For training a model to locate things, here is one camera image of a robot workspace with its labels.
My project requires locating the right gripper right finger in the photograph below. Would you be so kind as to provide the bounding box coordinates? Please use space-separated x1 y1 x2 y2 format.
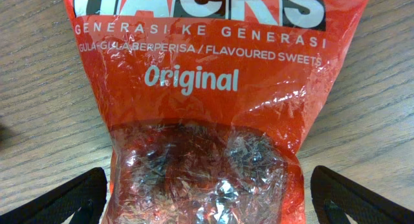
310 165 413 224

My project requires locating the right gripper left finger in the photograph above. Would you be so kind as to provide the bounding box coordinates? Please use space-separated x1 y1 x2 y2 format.
1 167 107 224

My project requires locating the red hacks sweets bag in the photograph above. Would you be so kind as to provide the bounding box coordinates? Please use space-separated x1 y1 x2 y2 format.
64 0 368 223

